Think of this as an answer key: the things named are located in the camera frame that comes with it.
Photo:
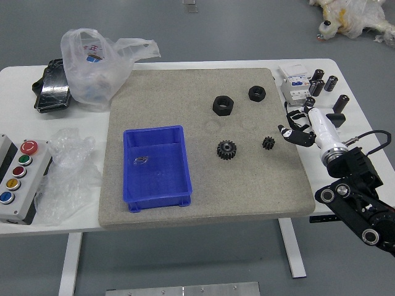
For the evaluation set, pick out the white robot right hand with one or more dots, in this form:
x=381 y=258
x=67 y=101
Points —
x=321 y=129

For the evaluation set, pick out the small black gear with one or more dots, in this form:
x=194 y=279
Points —
x=268 y=143

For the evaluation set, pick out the big black gear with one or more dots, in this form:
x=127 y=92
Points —
x=221 y=152

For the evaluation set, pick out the blue plastic box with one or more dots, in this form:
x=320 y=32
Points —
x=157 y=185

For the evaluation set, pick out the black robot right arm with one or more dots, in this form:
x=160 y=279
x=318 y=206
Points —
x=355 y=172

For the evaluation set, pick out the small black hex nut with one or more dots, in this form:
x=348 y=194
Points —
x=253 y=96

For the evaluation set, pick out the big black hex nut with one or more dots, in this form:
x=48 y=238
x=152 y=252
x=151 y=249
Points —
x=217 y=108

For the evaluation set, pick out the grey push-button control box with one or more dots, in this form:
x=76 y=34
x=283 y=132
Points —
x=27 y=191

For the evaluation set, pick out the black plug adapter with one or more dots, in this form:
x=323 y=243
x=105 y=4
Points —
x=337 y=119

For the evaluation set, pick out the white power socket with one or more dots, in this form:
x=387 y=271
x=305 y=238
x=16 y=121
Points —
x=324 y=110

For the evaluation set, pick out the black cylindrical capacitor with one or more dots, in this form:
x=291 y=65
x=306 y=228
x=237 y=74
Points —
x=309 y=101
x=318 y=76
x=331 y=84
x=340 y=104
x=316 y=88

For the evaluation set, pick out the white circuit breaker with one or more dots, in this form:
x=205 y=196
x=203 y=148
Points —
x=294 y=83

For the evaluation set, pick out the black table control panel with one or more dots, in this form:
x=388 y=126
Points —
x=321 y=219

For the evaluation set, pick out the plastic-wrapped bundle on floor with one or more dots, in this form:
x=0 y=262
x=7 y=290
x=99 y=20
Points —
x=355 y=15

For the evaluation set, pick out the white table leg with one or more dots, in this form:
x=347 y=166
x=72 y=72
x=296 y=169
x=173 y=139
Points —
x=291 y=246
x=70 y=265

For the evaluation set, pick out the grey-brown speckled mat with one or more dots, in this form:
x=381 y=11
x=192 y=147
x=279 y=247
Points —
x=191 y=191

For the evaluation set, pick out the small metal floor plate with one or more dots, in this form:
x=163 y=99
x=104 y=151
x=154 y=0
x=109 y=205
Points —
x=191 y=9

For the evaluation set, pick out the small clear parts bag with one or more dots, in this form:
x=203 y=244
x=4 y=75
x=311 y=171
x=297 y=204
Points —
x=141 y=160

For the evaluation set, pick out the translucent white plastic bag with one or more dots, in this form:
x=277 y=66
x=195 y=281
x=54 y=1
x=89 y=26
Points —
x=92 y=77

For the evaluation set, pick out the crumpled clear plastic bag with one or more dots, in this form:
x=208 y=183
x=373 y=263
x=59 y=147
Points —
x=68 y=172

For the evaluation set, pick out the black film-wrapped device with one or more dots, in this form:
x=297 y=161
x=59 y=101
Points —
x=52 y=89

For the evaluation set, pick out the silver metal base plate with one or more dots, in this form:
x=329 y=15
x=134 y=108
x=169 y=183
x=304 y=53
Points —
x=185 y=290

